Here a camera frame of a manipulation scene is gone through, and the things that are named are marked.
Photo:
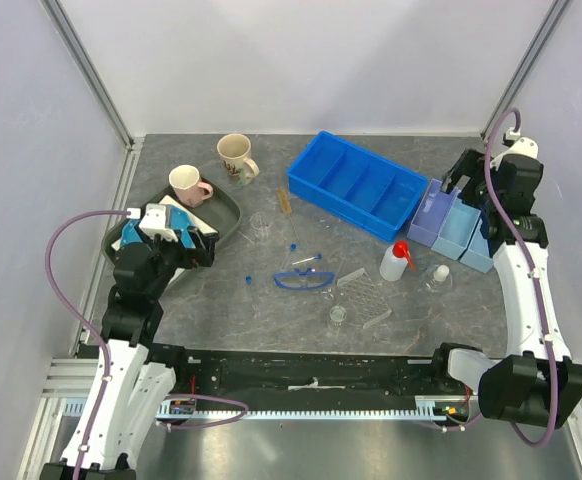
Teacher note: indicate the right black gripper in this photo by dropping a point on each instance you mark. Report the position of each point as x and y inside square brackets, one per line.
[471, 163]

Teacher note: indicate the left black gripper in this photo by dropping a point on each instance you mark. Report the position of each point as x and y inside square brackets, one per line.
[202, 254]

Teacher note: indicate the clear glass beaker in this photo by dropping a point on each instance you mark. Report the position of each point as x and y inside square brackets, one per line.
[260, 226]

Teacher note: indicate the white red wash bottle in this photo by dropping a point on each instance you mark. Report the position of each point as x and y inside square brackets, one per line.
[395, 261]

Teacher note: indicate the glass flask white stopper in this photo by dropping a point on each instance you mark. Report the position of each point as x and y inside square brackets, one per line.
[437, 279]

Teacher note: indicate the tan bristle tube brush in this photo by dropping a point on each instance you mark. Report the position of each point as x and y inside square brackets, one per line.
[287, 209]

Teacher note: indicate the blue safety glasses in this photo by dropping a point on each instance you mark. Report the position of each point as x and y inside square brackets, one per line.
[304, 280]

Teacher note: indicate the small glass bottle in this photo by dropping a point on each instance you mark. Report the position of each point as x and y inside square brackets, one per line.
[337, 318]

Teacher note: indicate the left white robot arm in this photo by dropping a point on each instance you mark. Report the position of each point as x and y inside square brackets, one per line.
[131, 379]

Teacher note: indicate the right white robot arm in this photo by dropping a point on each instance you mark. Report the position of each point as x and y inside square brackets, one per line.
[537, 382]

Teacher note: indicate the blue polka dot plate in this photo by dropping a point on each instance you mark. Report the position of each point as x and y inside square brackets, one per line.
[131, 233]

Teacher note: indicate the purple small bin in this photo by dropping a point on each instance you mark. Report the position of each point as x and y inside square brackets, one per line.
[426, 223]

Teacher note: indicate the white square plate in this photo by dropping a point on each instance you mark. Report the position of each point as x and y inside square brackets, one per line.
[201, 224]

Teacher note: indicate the light blue middle bin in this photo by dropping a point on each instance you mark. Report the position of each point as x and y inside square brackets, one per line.
[456, 230]

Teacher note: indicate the light blue bin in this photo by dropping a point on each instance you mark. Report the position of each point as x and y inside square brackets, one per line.
[477, 255]
[456, 230]

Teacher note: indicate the dark green tray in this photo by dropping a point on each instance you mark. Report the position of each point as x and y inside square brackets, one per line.
[220, 211]

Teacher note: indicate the pink cream mug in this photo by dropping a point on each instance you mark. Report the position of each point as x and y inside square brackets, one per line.
[188, 186]

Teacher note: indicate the light blue outer bin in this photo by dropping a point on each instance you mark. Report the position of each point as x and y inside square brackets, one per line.
[477, 255]

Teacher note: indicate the blue divided storage bin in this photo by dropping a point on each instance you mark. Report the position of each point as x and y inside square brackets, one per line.
[356, 185]

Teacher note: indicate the beige floral mug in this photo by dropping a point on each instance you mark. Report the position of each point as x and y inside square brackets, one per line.
[235, 151]

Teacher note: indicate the glass stirring rod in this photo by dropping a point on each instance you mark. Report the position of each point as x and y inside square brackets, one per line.
[338, 271]

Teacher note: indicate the clear well plate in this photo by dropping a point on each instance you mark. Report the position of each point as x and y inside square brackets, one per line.
[368, 303]

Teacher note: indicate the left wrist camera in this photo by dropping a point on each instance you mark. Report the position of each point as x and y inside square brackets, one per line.
[156, 222]

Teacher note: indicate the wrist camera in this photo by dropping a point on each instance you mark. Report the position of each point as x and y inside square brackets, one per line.
[515, 144]
[156, 222]

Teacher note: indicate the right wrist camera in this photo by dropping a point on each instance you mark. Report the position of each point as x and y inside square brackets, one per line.
[515, 144]

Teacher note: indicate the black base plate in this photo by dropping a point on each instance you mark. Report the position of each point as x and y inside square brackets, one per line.
[306, 381]

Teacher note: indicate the slotted cable duct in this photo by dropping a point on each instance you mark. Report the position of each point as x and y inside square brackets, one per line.
[424, 410]

